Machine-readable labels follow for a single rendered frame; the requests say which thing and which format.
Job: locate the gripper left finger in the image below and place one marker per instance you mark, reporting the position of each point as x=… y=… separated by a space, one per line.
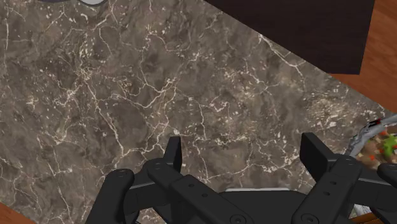
x=192 y=194

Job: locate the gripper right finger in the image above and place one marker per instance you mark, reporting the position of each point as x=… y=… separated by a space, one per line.
x=336 y=186

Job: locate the grey bowl with colourful food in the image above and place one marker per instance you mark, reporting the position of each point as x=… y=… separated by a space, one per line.
x=373 y=149

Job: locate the white round dish dark rim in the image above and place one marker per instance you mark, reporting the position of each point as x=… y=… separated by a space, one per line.
x=90 y=1

